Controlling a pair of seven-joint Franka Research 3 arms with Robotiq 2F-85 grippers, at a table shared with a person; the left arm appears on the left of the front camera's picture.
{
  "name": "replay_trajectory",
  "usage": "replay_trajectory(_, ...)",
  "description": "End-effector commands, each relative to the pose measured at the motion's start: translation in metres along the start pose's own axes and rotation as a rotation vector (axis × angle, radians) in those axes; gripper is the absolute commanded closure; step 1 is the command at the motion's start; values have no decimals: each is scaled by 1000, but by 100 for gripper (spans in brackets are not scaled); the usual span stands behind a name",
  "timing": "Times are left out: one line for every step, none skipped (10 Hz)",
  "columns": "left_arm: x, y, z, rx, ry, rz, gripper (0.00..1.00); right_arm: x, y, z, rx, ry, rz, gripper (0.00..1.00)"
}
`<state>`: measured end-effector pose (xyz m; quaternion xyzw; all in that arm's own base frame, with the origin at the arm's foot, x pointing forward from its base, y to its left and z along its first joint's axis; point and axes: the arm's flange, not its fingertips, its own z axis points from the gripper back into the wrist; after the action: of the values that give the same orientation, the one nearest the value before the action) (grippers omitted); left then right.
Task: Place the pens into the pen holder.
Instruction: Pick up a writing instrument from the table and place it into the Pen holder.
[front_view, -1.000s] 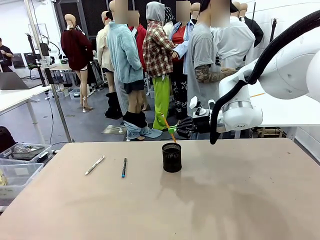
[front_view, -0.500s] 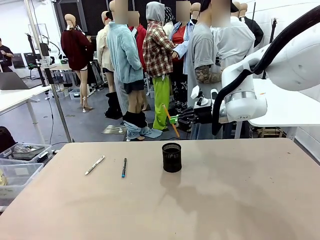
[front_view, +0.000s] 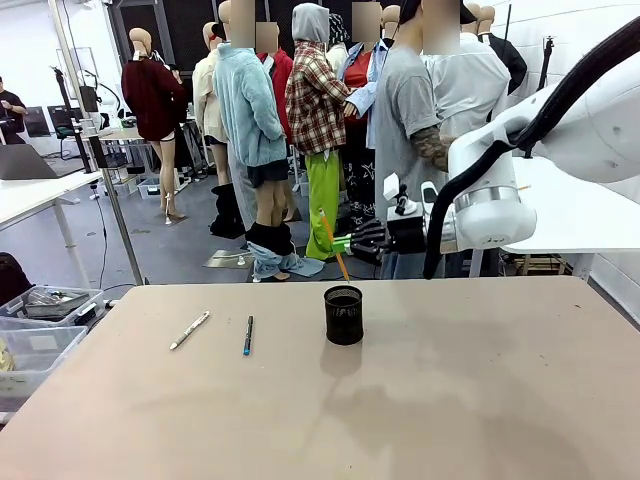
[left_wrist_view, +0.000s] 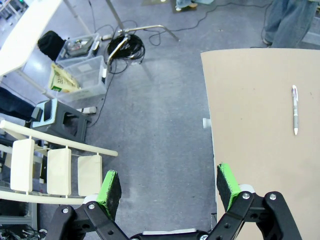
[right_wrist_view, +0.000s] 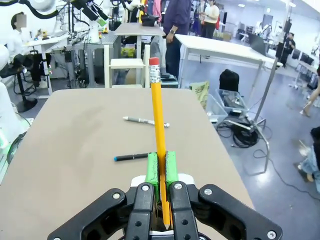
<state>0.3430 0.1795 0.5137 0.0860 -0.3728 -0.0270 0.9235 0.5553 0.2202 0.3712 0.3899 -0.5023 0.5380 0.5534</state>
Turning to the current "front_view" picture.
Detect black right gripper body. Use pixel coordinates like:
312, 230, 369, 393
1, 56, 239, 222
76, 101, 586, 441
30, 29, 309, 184
383, 216, 427, 254

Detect orange pencil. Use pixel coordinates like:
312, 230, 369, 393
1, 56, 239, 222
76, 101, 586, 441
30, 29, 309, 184
318, 209, 351, 283

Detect tattooed person forearm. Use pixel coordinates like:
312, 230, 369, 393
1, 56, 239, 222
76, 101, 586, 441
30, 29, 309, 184
409, 124, 455, 174

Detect black mesh pen holder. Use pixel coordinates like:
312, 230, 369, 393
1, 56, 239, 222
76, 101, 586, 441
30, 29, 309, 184
323, 284, 365, 346

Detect white pen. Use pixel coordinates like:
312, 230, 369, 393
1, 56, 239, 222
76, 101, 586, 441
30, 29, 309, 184
169, 310, 212, 352

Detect black star print pants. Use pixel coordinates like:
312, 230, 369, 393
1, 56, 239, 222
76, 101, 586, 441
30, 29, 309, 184
342, 145, 380, 227

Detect person in grey t-shirt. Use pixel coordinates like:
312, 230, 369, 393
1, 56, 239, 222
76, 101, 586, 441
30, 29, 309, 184
373, 0, 457, 280

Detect mannequin in plaid shirt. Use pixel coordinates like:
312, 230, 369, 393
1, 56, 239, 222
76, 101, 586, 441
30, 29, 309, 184
284, 2, 352, 262

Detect mannequin in blue shirt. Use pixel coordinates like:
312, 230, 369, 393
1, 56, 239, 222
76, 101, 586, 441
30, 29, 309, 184
338, 1, 392, 152

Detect white table behind robot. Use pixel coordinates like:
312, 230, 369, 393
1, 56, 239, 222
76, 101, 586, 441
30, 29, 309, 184
499, 154, 640, 281

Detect mannequin in light blue fleece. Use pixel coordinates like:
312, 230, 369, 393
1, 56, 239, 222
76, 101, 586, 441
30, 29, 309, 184
211, 0, 326, 284

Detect mannequin in red jacket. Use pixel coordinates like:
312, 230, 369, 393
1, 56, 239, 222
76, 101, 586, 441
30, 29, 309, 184
255, 21, 297, 151

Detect mannequin in black jacket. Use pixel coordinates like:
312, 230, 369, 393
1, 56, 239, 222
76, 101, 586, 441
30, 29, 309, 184
475, 4, 529, 97

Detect mannequin in cream jacket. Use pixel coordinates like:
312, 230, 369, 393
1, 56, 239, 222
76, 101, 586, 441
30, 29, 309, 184
191, 21, 232, 192

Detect black tripod stand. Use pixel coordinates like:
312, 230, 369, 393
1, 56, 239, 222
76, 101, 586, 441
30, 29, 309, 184
536, 34, 559, 92

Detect mannequin in dark red sweater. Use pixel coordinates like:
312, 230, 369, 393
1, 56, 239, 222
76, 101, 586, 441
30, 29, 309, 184
120, 26, 188, 227

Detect clear plastic bin with clutter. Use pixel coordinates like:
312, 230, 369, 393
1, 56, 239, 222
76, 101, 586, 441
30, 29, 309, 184
0, 285, 105, 329

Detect white side table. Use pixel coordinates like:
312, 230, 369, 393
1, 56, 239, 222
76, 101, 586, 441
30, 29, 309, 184
0, 170, 105, 291

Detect clear plastic bin with label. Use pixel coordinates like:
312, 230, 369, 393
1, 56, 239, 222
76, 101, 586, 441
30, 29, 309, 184
0, 324, 89, 401

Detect grey laptop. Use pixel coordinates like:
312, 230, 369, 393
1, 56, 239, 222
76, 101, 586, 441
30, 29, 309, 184
0, 143, 60, 181

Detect person in black shirt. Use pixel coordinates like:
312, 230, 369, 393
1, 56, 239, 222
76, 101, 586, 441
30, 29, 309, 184
0, 76, 28, 146

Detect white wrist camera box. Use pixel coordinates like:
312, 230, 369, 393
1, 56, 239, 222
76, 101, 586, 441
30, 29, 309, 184
382, 173, 420, 217

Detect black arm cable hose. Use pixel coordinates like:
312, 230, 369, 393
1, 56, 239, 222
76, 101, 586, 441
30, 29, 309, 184
422, 15, 640, 281

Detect metal frame pole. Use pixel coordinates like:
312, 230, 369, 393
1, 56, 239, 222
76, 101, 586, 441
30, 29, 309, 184
47, 0, 147, 287

